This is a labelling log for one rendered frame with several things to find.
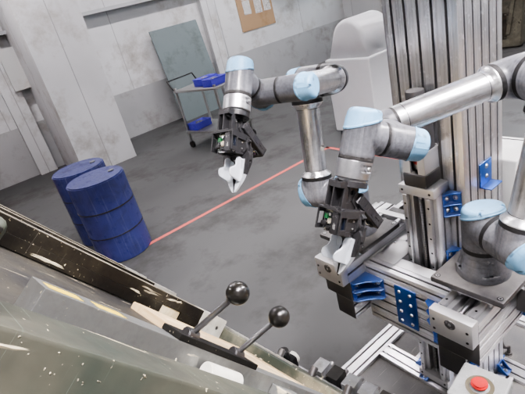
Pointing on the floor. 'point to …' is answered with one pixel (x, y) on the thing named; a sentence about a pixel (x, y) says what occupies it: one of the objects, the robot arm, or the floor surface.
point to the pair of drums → (103, 208)
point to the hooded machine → (361, 64)
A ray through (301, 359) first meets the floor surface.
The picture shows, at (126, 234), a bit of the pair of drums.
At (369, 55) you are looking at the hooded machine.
